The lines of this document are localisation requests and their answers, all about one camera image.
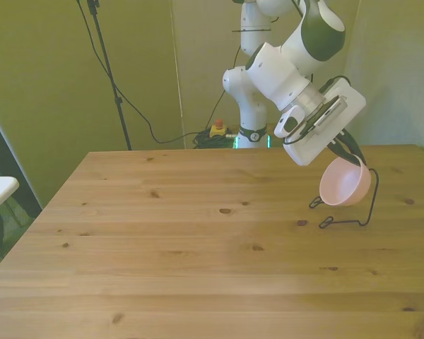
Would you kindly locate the white gripper block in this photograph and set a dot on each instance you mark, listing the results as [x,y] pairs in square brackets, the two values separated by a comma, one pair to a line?
[334,136]

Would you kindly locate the pink plastic bowl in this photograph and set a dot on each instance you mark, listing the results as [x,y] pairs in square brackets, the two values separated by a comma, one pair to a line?
[342,187]

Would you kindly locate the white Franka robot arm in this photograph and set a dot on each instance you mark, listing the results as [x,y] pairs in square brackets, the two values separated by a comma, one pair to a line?
[272,77]

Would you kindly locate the yellow emergency stop box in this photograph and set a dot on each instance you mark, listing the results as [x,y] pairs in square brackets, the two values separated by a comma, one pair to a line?
[218,131]

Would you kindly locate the black tripod stand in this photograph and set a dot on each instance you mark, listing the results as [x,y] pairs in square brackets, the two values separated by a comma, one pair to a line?
[118,100]

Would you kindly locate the dark upright panel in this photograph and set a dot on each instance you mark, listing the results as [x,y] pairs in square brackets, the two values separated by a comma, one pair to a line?
[3,159]

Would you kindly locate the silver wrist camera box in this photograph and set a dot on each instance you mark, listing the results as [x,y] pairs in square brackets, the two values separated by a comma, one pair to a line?
[332,113]

